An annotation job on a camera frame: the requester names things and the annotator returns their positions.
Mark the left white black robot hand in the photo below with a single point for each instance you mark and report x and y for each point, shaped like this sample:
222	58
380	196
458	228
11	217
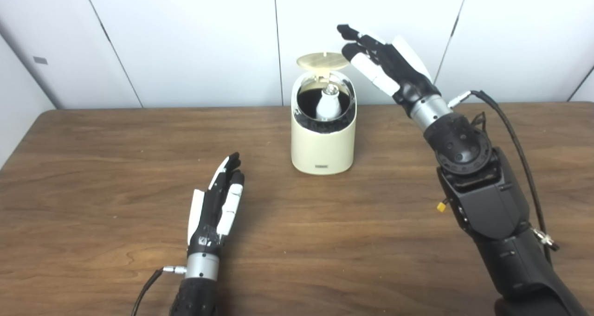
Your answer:
206	228

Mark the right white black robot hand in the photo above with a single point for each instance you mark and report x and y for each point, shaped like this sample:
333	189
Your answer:
403	77

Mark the small white plastic bottle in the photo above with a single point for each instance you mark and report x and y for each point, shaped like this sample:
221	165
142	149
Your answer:
328	107

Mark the round cream bin lid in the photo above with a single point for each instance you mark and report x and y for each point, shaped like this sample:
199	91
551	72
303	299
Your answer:
322	61

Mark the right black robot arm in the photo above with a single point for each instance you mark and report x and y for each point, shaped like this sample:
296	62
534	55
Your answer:
492	204

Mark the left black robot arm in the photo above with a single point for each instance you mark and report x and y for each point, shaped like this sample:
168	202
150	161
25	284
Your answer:
199	283

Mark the black bin liner bag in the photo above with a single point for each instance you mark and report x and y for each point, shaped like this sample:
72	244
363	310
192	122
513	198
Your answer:
307	102

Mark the cream-colored round bin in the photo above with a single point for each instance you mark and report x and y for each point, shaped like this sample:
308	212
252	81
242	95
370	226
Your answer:
322	151

